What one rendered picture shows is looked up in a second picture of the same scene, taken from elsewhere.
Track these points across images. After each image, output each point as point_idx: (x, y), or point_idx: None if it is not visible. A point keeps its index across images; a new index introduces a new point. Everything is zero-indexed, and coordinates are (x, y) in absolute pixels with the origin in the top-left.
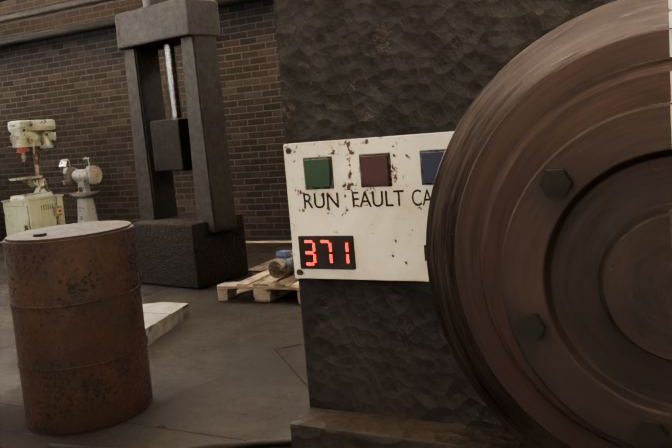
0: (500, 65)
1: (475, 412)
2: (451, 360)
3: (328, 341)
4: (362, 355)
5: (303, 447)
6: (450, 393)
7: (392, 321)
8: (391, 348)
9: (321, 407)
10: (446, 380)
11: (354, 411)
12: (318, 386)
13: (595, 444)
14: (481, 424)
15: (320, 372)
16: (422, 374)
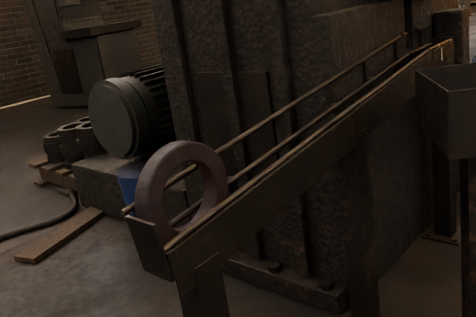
0: None
1: None
2: None
3: None
4: None
5: (333, 25)
6: None
7: None
8: None
9: (315, 14)
10: None
11: (325, 12)
12: (313, 3)
13: None
14: (356, 4)
15: None
16: None
